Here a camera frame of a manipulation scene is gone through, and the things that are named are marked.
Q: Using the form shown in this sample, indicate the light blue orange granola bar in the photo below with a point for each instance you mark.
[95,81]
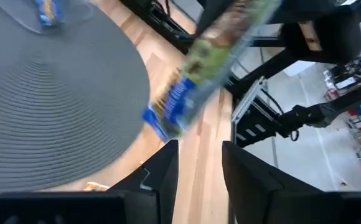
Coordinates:
[95,186]

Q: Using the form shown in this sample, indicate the dark blue green granola bar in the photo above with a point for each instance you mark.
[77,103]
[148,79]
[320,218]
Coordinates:
[48,12]
[205,59]

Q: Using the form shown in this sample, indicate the black control box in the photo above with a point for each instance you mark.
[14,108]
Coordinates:
[255,124]

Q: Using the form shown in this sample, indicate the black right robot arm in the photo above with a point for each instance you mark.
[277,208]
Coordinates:
[339,40]

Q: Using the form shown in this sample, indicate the grey round woven placemat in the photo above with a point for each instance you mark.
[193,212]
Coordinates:
[59,109]

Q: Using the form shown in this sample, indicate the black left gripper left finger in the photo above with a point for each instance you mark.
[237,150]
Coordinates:
[105,205]

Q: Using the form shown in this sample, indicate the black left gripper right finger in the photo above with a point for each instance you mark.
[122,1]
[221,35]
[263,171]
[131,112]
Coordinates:
[277,202]

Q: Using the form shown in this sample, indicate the dark grey strut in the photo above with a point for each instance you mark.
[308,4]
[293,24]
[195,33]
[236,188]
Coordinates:
[311,115]

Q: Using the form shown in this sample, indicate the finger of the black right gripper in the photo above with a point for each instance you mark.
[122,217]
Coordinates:
[211,12]

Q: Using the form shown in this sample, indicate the black table frame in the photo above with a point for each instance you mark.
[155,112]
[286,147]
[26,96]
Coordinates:
[168,28]

